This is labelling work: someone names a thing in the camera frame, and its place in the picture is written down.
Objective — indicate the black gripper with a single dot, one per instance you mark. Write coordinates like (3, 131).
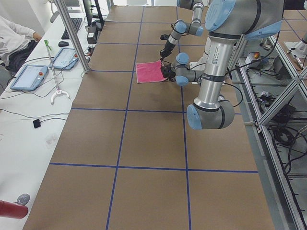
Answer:
(165, 52)
(168, 77)

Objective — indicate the pink square towel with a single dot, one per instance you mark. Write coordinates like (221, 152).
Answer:
(149, 72)

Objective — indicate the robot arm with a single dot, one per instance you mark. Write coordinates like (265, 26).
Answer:
(181, 27)
(226, 22)

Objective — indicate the black power adapter box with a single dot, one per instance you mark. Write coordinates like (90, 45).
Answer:
(92, 35)

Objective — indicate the far teach pendant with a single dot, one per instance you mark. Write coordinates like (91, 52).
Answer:
(65, 59)

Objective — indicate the teach pendant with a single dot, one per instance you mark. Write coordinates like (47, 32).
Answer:
(30, 77)
(65, 59)

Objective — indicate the black computer mouse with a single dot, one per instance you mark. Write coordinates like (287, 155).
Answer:
(63, 44)

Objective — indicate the white reacher grabber stick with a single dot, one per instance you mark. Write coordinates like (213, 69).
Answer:
(58, 91)

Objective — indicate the near teach pendant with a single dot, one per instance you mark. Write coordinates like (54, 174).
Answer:
(30, 77)

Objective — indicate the small black square pad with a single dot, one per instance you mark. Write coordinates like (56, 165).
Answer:
(36, 123)

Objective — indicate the seated person white shirt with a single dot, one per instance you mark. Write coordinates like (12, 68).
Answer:
(16, 44)

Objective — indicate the round metal lid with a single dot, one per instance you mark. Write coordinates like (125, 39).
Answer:
(23, 199)

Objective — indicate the red bottle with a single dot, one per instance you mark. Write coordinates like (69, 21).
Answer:
(12, 210)

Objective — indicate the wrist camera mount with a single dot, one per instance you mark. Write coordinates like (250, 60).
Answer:
(164, 37)

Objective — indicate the aluminium frame post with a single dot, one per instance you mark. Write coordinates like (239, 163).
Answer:
(62, 9)

